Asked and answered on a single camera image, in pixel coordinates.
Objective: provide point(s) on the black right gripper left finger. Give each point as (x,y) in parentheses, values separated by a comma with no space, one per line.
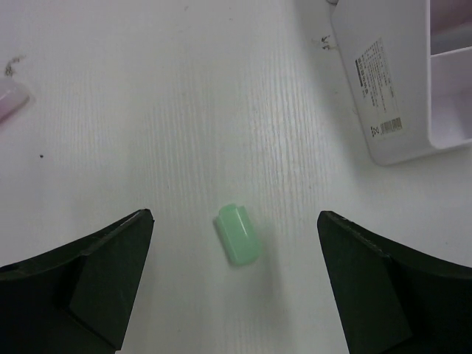
(77,298)

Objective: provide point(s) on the green highlighter cap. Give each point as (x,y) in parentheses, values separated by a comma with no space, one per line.
(237,234)

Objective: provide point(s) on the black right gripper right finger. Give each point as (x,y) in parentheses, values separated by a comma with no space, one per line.
(392,298)

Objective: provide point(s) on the pink highlighter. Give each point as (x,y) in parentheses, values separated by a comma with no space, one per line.
(13,96)

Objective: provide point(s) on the white desk organizer container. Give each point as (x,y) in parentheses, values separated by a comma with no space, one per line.
(408,64)

